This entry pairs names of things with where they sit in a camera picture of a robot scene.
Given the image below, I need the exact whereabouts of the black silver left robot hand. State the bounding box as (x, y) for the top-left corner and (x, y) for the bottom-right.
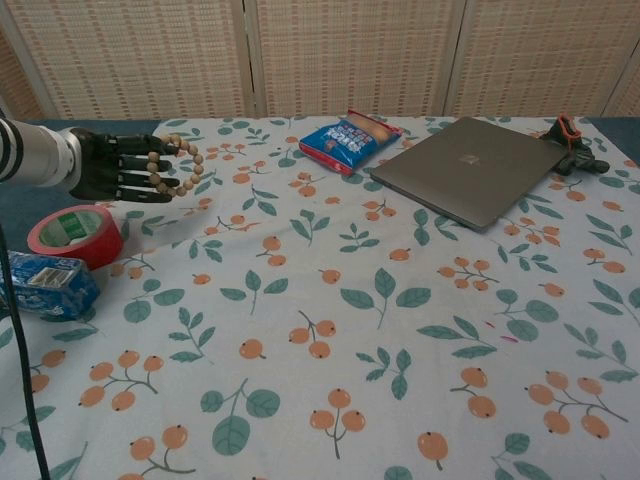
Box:
(67, 128), (182, 204)

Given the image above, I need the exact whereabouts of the wooden bead bracelet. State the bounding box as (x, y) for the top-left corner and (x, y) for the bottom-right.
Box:
(146, 133), (206, 200)

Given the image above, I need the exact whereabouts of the red tape roll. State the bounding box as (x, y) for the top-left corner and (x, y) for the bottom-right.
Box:
(27, 204), (125, 272)

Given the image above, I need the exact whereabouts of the blue printed pack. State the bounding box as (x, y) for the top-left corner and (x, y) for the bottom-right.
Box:
(6, 251), (102, 322)

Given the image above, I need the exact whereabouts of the blue snack bag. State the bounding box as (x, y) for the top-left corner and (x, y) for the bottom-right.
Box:
(298, 108), (405, 178)

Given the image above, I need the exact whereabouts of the floral fruit print tablecloth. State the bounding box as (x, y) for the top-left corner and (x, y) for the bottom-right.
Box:
(0, 115), (640, 480)

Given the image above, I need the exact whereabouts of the bamboo folding screen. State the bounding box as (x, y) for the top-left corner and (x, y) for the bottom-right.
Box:
(0, 0), (640, 122)

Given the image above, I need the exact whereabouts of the grey closed laptop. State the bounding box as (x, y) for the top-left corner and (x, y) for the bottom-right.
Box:
(369, 116), (571, 233)

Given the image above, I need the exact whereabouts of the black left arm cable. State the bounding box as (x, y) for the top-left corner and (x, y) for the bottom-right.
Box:
(0, 223), (52, 480)

